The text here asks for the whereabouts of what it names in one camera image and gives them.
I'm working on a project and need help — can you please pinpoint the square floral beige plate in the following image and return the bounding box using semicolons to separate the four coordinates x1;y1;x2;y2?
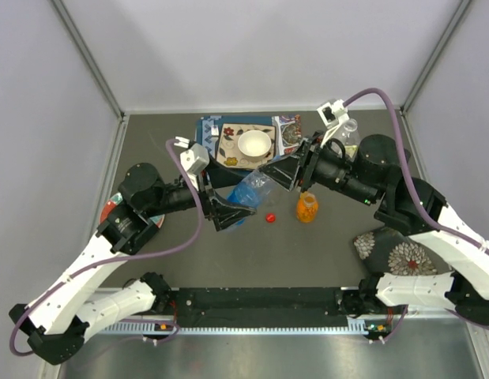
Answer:
216;123;276;171

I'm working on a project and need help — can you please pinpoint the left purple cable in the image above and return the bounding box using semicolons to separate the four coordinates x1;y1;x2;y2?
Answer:
9;138;204;356

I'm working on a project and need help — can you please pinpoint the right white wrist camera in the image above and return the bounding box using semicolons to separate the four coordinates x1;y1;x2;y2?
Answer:
317;99;350;147

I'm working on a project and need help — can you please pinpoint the large clear juice bottle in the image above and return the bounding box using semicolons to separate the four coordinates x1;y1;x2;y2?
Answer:
333;118;360;160

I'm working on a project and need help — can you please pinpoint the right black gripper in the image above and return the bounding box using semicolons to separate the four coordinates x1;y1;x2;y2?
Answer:
258;129;378;206

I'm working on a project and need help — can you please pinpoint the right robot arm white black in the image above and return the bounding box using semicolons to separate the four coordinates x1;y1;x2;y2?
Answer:
259;134;489;327

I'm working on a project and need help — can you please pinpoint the blue cap water bottle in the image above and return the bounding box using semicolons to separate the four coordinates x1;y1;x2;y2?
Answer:
227;170;277;209

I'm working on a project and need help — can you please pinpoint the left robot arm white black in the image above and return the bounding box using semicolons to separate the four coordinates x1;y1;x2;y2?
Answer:
9;160;255;365

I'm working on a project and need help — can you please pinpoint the white ceramic bowl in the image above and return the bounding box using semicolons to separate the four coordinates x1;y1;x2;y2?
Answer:
237;130;273;159

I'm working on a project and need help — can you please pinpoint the red cap clear bottle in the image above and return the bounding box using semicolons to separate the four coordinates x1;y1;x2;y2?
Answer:
265;190;284;208

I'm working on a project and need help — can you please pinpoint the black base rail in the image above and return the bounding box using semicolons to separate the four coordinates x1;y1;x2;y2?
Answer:
161;287;366;328

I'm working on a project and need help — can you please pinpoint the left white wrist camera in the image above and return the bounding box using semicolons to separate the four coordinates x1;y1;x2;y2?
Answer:
175;137;210;190

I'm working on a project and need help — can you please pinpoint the blue patterned placemat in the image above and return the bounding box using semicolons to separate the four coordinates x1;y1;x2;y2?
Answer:
196;114;302;159

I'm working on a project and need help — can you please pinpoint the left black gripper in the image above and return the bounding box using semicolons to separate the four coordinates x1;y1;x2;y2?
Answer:
145;152;257;229

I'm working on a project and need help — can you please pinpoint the orange juice bottle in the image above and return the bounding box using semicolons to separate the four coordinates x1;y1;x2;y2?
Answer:
296;192;318;223

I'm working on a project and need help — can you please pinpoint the black floral square plate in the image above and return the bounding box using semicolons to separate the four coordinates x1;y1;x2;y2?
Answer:
353;227;438;276

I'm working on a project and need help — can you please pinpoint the round red teal plate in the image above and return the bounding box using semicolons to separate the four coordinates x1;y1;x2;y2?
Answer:
99;192;165;228

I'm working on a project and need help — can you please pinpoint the grey cable duct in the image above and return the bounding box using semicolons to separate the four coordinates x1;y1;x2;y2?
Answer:
99;318;391;337

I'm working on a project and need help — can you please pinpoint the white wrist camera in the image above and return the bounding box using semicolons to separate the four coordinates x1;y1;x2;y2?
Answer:
175;137;210;190
317;99;350;147

